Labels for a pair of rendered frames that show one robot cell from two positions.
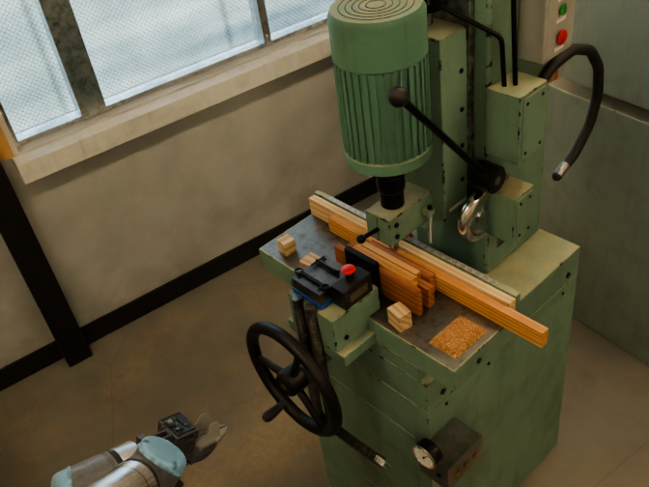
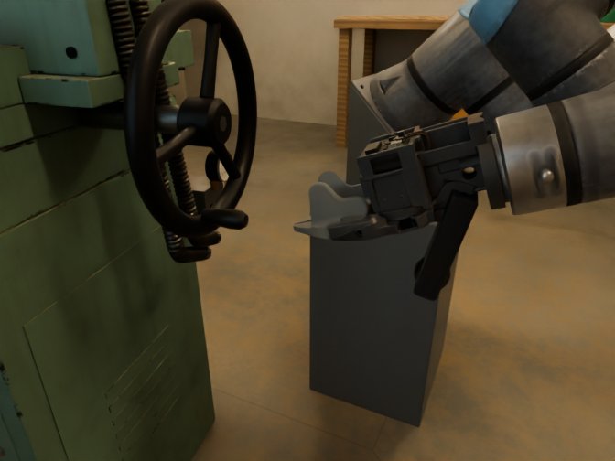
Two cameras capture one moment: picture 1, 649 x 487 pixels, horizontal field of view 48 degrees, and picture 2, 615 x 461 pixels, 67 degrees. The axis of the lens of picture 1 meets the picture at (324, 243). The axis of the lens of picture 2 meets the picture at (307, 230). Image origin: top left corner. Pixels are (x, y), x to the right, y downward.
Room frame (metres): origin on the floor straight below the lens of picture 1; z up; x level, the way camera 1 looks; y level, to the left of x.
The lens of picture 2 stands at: (1.27, 0.65, 0.94)
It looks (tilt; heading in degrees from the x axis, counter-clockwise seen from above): 26 degrees down; 234
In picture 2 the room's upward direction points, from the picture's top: straight up
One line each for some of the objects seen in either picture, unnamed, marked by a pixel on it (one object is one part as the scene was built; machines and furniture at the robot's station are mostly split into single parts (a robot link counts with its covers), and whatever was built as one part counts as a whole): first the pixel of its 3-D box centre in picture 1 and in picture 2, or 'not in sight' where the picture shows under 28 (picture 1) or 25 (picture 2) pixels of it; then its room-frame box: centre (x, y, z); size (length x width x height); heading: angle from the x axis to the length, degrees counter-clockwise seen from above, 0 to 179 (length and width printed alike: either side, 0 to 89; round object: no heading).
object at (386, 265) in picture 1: (384, 274); not in sight; (1.18, -0.12, 0.94); 0.17 x 0.02 x 0.07; 37
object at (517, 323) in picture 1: (426, 273); not in sight; (1.18, -0.21, 0.92); 0.60 x 0.02 x 0.04; 37
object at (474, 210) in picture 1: (478, 214); not in sight; (1.23, -0.34, 1.02); 0.12 x 0.03 x 0.12; 127
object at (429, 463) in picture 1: (429, 454); (217, 170); (0.91, -0.15, 0.65); 0.06 x 0.04 x 0.08; 37
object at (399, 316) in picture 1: (399, 317); not in sight; (1.06, -0.13, 0.92); 0.04 x 0.03 x 0.04; 27
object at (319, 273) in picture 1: (331, 281); not in sight; (1.13, 0.00, 0.99); 0.13 x 0.11 x 0.06; 37
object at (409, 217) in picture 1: (401, 215); not in sight; (1.26, -0.17, 1.03); 0.14 x 0.07 x 0.09; 127
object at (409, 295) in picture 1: (377, 277); not in sight; (1.18, -0.10, 0.93); 0.25 x 0.01 x 0.07; 37
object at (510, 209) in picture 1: (506, 208); not in sight; (1.24, -0.40, 1.02); 0.09 x 0.07 x 0.12; 37
